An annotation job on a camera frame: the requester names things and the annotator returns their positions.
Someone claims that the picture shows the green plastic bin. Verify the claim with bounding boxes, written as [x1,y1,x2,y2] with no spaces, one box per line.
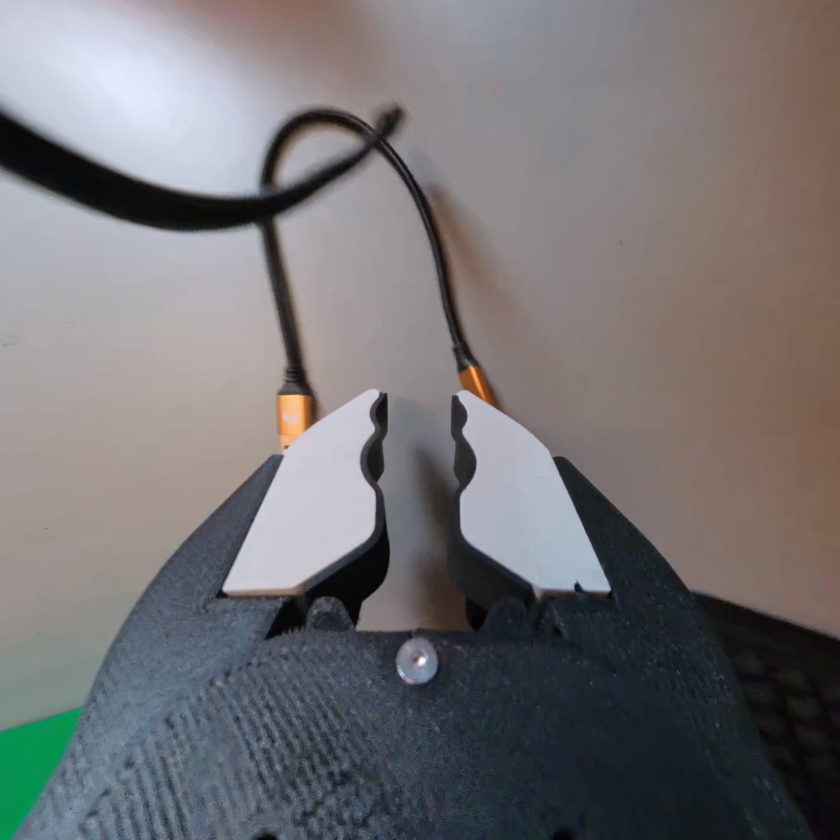
[0,707,86,840]

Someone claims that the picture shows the black hub cable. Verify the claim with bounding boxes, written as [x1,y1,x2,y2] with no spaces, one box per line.
[0,101,408,232]

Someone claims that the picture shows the black cable orange plug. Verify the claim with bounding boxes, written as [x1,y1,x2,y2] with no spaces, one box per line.
[259,108,503,454]

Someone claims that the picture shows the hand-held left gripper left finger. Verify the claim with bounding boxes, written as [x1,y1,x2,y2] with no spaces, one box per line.
[223,388,391,621]

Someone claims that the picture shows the black ribbed wrist rest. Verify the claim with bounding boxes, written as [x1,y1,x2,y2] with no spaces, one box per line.
[692,591,840,840]

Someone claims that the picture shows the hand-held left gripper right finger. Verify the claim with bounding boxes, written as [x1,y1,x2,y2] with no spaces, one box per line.
[450,390,613,624]

